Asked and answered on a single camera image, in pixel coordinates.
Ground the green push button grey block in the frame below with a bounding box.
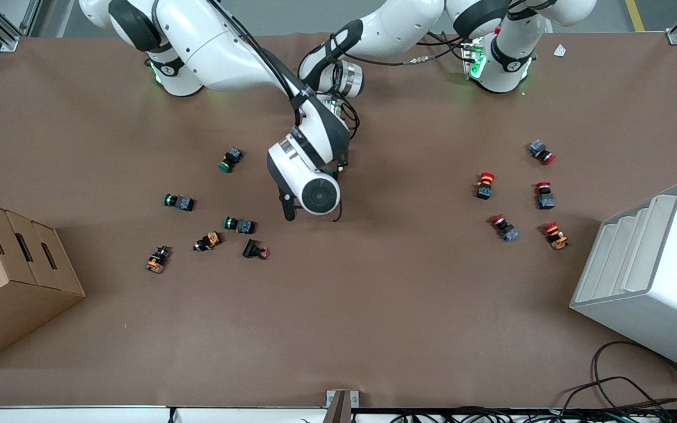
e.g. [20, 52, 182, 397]
[219, 147, 243, 173]
[223, 216, 255, 234]
[163, 193, 196, 212]

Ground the black push button orange block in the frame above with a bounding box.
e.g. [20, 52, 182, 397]
[145, 246, 172, 274]
[193, 231, 222, 252]

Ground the brown table cover mat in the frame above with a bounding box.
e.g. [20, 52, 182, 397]
[0, 29, 677, 409]

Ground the red emergency button orange block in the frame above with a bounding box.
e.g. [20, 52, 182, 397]
[542, 221, 570, 251]

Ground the brown cardboard box with slots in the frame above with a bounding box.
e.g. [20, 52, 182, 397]
[0, 196, 86, 370]

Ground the white stepped storage rack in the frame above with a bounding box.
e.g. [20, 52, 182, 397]
[569, 182, 677, 378]

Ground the black switch with red lamp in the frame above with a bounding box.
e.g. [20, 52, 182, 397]
[242, 239, 270, 260]

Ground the black left arm base cable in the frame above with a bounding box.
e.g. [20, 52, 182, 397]
[424, 31, 471, 49]

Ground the grey metal bracket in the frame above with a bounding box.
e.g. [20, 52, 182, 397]
[326, 390, 360, 423]

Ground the black cable bundle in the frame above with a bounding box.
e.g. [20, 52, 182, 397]
[391, 405, 677, 423]

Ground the white table edge rail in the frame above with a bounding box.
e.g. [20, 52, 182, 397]
[0, 404, 677, 423]

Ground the black looped floor cable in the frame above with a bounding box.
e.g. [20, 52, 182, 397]
[556, 341, 677, 423]

